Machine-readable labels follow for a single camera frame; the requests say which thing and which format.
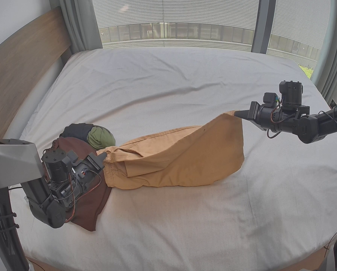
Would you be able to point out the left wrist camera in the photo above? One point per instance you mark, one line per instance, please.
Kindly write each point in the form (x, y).
(72, 157)

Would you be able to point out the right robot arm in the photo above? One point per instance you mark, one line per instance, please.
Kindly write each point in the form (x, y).
(312, 126)

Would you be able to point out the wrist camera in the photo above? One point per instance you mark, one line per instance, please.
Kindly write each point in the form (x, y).
(72, 157)
(269, 99)

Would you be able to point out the tan shorts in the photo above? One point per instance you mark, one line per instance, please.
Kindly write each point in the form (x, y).
(185, 157)

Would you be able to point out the black garment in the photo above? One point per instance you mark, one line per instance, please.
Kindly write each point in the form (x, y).
(75, 131)

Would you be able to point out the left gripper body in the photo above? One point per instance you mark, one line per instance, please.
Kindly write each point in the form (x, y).
(95, 162)

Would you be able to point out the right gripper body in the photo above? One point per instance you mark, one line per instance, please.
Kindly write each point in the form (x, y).
(267, 117)

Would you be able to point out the grey-green curtain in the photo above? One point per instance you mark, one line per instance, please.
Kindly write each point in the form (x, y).
(335, 52)
(78, 15)

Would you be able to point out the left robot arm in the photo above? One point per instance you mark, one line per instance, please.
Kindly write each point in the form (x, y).
(13, 162)

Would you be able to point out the brown garment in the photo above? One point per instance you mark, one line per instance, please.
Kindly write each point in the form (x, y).
(89, 207)

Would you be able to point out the window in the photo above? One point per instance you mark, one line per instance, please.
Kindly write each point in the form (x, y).
(171, 10)

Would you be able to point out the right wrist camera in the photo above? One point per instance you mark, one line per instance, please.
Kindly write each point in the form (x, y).
(269, 99)

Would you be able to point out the green garment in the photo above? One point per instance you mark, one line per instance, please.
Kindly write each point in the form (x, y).
(100, 138)

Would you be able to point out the bed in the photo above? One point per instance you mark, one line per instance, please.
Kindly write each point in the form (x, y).
(185, 89)

